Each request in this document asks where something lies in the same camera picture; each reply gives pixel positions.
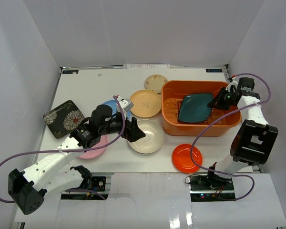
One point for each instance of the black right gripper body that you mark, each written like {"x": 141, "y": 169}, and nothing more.
{"x": 227, "y": 96}

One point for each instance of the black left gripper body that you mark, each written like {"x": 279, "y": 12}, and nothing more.
{"x": 128, "y": 130}

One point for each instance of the cream round plate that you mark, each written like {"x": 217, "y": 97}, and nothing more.
{"x": 153, "y": 140}

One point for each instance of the light blue round plate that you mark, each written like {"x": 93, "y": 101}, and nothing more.
{"x": 113, "y": 105}

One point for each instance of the dark teal square plate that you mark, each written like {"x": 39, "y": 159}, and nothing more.
{"x": 194, "y": 108}

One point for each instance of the peach round plate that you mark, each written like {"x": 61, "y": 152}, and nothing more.
{"x": 146, "y": 103}

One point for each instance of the black floral square plate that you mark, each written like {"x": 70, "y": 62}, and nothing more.
{"x": 63, "y": 119}

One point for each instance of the orange small round plate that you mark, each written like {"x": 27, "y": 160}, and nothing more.
{"x": 182, "y": 161}

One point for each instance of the beige patterned small plate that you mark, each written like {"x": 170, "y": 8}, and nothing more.
{"x": 155, "y": 82}

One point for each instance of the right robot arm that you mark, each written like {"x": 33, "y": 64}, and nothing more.
{"x": 255, "y": 139}

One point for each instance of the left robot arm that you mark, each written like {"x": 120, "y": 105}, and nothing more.
{"x": 29, "y": 187}

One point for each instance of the orange plastic bin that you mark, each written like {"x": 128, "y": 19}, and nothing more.
{"x": 173, "y": 93}

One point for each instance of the black logo sticker right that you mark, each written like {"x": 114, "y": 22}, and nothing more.
{"x": 214, "y": 70}

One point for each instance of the black logo sticker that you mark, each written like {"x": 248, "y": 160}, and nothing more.
{"x": 214, "y": 70}
{"x": 70, "y": 72}

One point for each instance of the white paper sheet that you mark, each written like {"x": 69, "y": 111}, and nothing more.
{"x": 146, "y": 66}

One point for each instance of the black logo sticker left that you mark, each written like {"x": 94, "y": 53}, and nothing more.
{"x": 70, "y": 72}

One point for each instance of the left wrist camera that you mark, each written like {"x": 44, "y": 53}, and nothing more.
{"x": 125, "y": 104}

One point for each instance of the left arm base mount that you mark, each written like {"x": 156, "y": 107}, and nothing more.
{"x": 98, "y": 190}

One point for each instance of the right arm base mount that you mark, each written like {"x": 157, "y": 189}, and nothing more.
{"x": 203, "y": 190}

